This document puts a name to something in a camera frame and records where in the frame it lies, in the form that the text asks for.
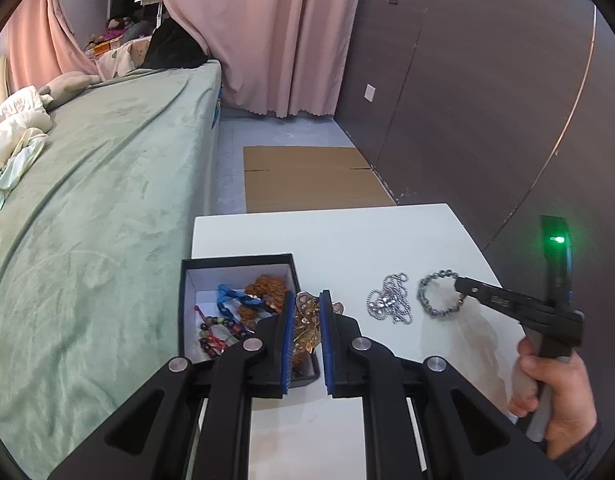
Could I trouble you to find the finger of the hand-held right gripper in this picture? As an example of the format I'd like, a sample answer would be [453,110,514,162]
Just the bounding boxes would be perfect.
[455,276,551,326]

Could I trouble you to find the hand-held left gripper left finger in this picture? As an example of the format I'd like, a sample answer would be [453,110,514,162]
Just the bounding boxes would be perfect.
[47,290,295,480]

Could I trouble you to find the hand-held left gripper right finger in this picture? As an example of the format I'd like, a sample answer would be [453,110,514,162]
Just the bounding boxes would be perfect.
[320,289,581,480]

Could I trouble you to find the gold leaf-shaped ornament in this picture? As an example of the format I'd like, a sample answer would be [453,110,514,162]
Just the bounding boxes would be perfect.
[293,290,345,358]

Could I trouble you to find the wooden bead bracelet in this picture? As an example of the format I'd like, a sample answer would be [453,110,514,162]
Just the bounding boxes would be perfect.
[237,274,288,323]

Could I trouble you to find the silver ball chain necklace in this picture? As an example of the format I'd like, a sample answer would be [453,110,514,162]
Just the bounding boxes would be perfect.
[366,272,414,325]

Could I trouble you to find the silver link bracelet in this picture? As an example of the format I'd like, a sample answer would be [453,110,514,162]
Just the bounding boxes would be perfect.
[417,270,471,318]

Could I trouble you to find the blue bracelet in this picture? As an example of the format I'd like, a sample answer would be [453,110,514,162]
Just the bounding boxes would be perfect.
[217,284,268,323]

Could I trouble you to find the colourful bead bracelet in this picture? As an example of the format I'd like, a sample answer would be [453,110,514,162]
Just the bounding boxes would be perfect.
[194,304,255,361]

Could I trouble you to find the black jewelry box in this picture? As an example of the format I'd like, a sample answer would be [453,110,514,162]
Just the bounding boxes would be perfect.
[180,253,322,388]

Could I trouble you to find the person's right forearm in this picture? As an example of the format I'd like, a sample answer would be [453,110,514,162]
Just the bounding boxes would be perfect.
[552,420,605,480]

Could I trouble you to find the person's right hand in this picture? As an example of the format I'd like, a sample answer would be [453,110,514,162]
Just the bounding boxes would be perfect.
[509,337,599,461]

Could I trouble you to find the brown cardboard sheet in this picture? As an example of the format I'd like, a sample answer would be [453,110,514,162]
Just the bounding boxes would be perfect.
[243,145,398,213]

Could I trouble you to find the dark brown wardrobe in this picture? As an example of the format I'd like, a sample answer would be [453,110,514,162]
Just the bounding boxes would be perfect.
[335,0,615,311]

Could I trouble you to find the green bed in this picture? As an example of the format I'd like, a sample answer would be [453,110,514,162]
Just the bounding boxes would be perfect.
[0,60,223,461]

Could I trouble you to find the pink curtain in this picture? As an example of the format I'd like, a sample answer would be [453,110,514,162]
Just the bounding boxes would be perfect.
[163,0,365,118]
[7,0,100,91]

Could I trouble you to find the black garment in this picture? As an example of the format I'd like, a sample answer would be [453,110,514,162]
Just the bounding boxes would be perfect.
[140,17,210,71]

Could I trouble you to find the light green cloth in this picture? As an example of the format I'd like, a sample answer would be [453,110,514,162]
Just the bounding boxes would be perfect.
[0,137,48,217]

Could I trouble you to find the cream printed pillow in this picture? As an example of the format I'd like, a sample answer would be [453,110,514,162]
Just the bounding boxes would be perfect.
[94,35,153,81]

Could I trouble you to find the grey plush pillow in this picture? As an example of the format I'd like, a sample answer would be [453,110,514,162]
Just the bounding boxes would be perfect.
[37,71,104,109]

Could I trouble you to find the white crumpled duvet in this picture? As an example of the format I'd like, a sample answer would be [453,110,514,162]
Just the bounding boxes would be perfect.
[0,85,52,176]

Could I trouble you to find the pile of plush toys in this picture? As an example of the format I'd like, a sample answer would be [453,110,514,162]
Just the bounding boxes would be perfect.
[84,15,155,56]

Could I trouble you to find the white clothes rack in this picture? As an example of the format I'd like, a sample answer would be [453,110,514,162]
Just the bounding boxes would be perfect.
[134,0,166,28]

